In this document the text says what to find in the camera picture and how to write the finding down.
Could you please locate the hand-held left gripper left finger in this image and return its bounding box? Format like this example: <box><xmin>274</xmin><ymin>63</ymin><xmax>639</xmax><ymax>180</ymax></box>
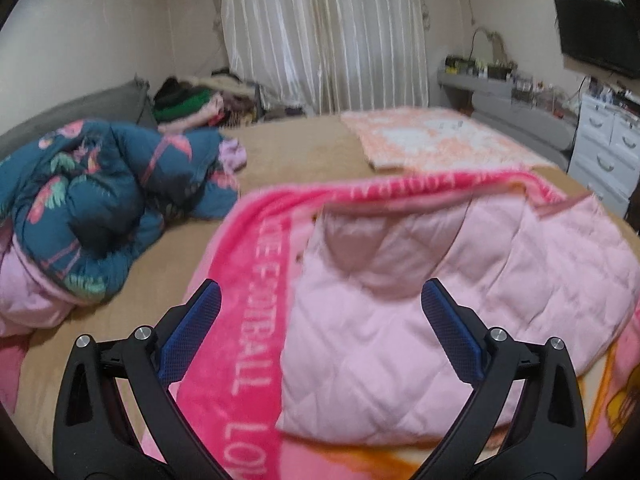
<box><xmin>52</xmin><ymin>279</ymin><xmax>223</xmax><ymax>480</ymax></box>

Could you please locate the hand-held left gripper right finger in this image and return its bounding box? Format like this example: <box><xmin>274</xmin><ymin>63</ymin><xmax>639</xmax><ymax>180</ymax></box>
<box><xmin>414</xmin><ymin>277</ymin><xmax>588</xmax><ymax>480</ymax></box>

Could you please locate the pink quilted jacket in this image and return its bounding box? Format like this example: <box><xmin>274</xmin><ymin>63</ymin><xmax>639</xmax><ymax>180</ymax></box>
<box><xmin>275</xmin><ymin>191</ymin><xmax>640</xmax><ymax>448</ymax></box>

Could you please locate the pile of folded clothes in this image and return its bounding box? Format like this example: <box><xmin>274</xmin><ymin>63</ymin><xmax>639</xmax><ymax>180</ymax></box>
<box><xmin>150</xmin><ymin>67</ymin><xmax>308</xmax><ymax>128</ymax></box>

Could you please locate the pink printed blanket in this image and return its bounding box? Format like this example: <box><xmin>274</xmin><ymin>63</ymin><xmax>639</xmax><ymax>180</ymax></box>
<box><xmin>142</xmin><ymin>170</ymin><xmax>640</xmax><ymax>480</ymax></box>

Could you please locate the light pink padded garment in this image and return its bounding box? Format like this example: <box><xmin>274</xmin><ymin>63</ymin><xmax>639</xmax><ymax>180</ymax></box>
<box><xmin>0</xmin><ymin>235</ymin><xmax>106</xmax><ymax>338</ymax></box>

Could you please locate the teal flamingo print duvet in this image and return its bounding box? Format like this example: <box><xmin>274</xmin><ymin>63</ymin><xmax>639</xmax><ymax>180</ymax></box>
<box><xmin>0</xmin><ymin>119</ymin><xmax>240</xmax><ymax>306</ymax></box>

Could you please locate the lilac garment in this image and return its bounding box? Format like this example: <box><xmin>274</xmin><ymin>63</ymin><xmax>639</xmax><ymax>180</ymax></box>
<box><xmin>217</xmin><ymin>139</ymin><xmax>248</xmax><ymax>172</ymax></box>

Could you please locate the orange white patterned towel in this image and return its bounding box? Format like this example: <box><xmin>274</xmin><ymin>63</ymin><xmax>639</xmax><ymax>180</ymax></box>
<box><xmin>340</xmin><ymin>107</ymin><xmax>558</xmax><ymax>173</ymax></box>

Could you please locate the bed with tan sheet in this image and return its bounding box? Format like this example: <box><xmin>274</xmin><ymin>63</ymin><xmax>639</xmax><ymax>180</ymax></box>
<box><xmin>0</xmin><ymin>107</ymin><xmax>640</xmax><ymax>480</ymax></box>

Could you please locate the grey shelf unit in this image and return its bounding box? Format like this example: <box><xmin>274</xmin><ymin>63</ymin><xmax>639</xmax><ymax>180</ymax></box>
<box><xmin>437</xmin><ymin>67</ymin><xmax>578</xmax><ymax>171</ymax></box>

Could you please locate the white drawer cabinet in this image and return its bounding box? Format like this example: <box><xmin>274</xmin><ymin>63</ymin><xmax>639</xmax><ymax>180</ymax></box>
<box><xmin>567</xmin><ymin>92</ymin><xmax>640</xmax><ymax>218</ymax></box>

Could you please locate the grey pillow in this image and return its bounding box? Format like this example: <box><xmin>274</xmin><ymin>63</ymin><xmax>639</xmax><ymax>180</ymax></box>
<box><xmin>0</xmin><ymin>77</ymin><xmax>158</xmax><ymax>151</ymax></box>

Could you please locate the clutter of small shelf things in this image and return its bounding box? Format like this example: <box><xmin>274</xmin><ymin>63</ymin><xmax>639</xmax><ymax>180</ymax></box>
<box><xmin>444</xmin><ymin>52</ymin><xmax>583</xmax><ymax>111</ymax></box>

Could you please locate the white sheer curtain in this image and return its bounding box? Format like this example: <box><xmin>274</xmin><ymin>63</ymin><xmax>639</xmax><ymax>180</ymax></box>
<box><xmin>210</xmin><ymin>0</ymin><xmax>433</xmax><ymax>116</ymax></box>

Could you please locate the white wall cable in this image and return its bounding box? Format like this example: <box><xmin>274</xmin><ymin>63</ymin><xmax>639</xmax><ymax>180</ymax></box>
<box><xmin>470</xmin><ymin>26</ymin><xmax>508</xmax><ymax>63</ymax></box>

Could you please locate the black wall television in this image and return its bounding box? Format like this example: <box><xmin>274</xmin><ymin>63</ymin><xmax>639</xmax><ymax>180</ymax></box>
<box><xmin>552</xmin><ymin>0</ymin><xmax>640</xmax><ymax>80</ymax></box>

